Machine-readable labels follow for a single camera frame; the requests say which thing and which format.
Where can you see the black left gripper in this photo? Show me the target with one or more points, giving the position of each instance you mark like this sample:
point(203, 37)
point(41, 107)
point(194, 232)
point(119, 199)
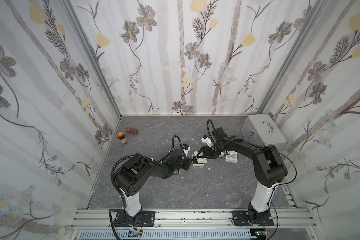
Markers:
point(187, 161)

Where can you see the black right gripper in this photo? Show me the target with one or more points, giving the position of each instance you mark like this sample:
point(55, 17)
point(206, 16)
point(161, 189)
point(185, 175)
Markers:
point(204, 151)

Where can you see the white bow gift box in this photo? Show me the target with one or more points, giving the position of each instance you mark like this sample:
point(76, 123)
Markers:
point(200, 159)

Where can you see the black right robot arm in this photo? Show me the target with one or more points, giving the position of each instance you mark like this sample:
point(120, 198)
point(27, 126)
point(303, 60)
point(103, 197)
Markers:
point(269, 167)

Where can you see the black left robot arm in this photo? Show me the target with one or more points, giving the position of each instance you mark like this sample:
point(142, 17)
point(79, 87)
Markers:
point(130, 173)

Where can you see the silver aluminium first aid case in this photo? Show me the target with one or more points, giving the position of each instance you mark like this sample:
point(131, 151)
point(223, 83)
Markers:
point(262, 130)

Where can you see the small brown block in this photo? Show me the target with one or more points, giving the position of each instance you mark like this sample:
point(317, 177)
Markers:
point(132, 131)

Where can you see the brown bottle orange cap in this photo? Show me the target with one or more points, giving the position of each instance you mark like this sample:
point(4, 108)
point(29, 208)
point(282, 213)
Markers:
point(122, 138)

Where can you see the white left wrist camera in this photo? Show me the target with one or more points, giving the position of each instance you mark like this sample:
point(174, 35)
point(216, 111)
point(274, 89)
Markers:
point(186, 148)

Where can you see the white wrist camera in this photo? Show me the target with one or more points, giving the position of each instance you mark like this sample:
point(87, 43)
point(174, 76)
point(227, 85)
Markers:
point(186, 148)
point(206, 139)

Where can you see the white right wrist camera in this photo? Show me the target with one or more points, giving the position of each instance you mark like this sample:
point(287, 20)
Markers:
point(206, 139)

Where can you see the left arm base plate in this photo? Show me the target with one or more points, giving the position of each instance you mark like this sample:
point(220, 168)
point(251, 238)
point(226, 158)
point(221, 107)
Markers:
point(141, 219)

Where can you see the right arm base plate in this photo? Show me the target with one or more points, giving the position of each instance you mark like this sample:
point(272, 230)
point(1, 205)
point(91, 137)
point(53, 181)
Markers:
point(252, 218)

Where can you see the white slotted cable duct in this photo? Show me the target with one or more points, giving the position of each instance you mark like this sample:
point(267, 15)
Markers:
point(178, 234)

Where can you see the aluminium mounting rail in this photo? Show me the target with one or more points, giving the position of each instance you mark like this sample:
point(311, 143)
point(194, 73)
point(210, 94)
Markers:
point(198, 219)

